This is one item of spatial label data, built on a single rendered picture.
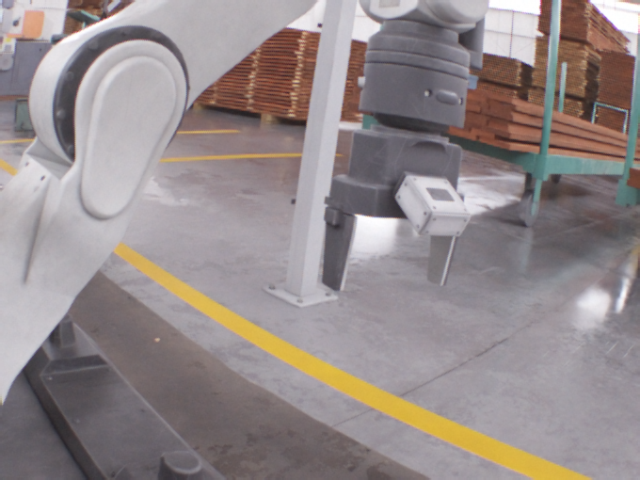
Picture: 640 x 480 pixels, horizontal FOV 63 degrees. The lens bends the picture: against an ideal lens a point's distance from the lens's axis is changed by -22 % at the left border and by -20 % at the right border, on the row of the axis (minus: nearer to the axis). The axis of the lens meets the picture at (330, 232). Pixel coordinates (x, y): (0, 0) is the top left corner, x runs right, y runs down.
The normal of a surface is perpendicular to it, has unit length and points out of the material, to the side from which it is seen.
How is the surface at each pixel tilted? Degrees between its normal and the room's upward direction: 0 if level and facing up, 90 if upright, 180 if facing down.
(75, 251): 114
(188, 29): 90
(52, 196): 73
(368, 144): 89
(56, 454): 0
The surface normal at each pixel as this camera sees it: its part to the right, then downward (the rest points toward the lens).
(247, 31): 0.67, 0.27
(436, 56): 0.19, 0.21
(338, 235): -0.86, -0.02
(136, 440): 0.14, -0.96
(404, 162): 0.50, 0.23
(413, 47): -0.19, 0.17
